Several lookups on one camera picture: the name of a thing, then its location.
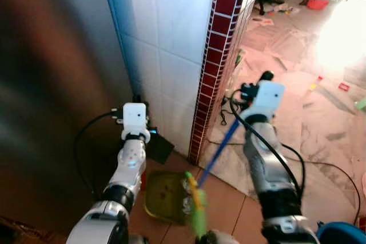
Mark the blue plastic bucket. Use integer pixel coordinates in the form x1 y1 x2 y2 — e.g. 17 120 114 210
316 221 366 244

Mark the red plastic basin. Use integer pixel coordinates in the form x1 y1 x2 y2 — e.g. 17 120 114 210
306 0 330 10

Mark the brushed steel appliance side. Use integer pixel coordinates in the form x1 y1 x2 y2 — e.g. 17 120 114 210
0 0 137 233

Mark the printed paper sheet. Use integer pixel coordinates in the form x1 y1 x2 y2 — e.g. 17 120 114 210
252 17 275 26

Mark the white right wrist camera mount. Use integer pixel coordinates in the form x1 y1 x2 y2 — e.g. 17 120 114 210
247 81 285 122

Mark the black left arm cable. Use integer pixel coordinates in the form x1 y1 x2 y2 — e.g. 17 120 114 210
73 110 125 196

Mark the green broom with blue handle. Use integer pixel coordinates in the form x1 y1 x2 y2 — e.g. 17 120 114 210
183 118 242 240

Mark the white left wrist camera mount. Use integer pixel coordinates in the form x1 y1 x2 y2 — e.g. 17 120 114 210
122 102 151 143

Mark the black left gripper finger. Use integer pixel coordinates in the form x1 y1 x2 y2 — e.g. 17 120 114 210
150 135 176 165

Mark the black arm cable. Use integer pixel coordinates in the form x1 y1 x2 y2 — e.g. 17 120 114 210
220 89 307 199
73 110 125 196

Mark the thin black floor cable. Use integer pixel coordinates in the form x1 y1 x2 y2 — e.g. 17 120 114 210
286 144 362 222

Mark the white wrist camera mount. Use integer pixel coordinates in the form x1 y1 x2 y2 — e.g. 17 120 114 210
122 102 151 143
247 81 285 122

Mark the yellow dustpan with red handle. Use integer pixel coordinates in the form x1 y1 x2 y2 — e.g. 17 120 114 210
141 170 198 225

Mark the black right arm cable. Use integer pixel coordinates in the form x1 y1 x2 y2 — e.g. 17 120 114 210
220 89 307 199

